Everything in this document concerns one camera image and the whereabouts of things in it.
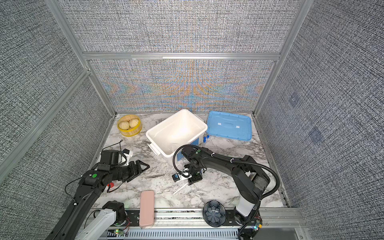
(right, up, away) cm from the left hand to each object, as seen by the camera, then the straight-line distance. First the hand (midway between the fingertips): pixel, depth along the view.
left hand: (145, 169), depth 75 cm
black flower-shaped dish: (+34, -22, 0) cm, 41 cm away
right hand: (+21, -7, +10) cm, 25 cm away
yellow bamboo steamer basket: (-19, +18, +29) cm, 39 cm away
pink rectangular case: (+1, -22, -3) cm, 23 cm away
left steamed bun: (-24, +22, +30) cm, 45 cm away
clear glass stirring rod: (+17, -13, +9) cm, 23 cm away
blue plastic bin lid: (+52, +22, +39) cm, 68 cm away
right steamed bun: (-18, +24, +31) cm, 44 cm away
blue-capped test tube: (+31, +13, +11) cm, 35 cm away
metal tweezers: (+1, -8, +13) cm, 15 cm away
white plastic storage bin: (+17, +21, +25) cm, 37 cm away
